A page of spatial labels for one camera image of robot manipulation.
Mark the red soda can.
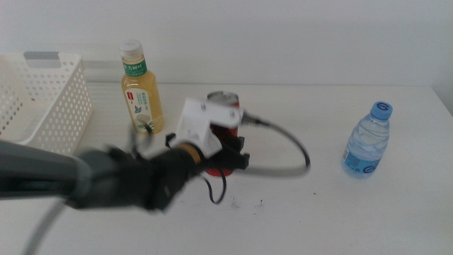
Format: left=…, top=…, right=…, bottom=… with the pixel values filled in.
left=205, top=91, right=242, bottom=178

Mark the yellow tea bottle white cap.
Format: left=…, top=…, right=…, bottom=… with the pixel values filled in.
left=118, top=39, right=166, bottom=135

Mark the clear water bottle blue cap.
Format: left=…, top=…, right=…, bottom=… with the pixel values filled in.
left=340, top=101, right=394, bottom=179

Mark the white perforated plastic basket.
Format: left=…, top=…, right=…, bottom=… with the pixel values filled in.
left=0, top=52, right=94, bottom=157

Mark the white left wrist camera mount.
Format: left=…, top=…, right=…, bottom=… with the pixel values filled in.
left=172, top=96, right=246, bottom=159

